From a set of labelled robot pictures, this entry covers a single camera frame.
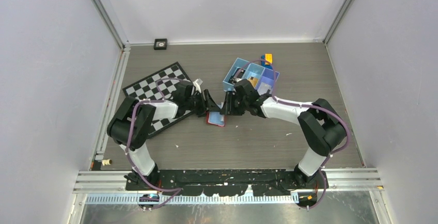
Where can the black card in drawer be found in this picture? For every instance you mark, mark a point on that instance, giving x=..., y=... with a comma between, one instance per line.
x=239, y=73

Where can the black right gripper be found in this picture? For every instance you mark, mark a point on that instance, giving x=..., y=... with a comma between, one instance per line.
x=228, y=108

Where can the red leather card holder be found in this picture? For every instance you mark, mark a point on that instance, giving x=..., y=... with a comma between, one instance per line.
x=215, y=118

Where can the blue orange toy block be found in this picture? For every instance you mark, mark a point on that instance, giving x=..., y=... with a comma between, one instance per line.
x=267, y=60

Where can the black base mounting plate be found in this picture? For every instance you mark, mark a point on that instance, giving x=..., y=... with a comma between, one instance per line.
x=226, y=182

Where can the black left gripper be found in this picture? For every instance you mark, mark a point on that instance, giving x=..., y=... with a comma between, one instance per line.
x=209, y=105

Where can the light blue drawer box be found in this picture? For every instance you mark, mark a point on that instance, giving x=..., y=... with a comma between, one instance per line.
x=238, y=64
x=254, y=70

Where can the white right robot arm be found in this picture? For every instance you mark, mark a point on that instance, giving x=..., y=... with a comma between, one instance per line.
x=322, y=127

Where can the light blue left drawer box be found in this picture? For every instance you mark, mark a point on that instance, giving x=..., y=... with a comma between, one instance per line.
x=238, y=64

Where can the small beige chess piece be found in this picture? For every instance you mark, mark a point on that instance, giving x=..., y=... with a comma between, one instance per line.
x=106, y=162

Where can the black square wall socket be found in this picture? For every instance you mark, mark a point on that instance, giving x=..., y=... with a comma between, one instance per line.
x=160, y=44

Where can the orange card in drawer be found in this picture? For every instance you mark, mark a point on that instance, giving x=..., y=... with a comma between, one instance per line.
x=253, y=81

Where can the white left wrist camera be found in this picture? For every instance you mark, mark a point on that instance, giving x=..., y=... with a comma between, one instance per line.
x=197, y=85

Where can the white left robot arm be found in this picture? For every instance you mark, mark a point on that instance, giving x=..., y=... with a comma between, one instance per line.
x=132, y=122

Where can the grey card in drawer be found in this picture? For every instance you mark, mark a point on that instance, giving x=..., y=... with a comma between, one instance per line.
x=264, y=88

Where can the light blue middle drawer box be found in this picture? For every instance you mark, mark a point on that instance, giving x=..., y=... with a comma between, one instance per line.
x=254, y=70

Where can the black white chessboard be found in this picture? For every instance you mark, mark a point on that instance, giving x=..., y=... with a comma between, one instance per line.
x=157, y=87

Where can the purple drawer box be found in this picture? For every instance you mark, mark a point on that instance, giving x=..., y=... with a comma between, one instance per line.
x=268, y=77

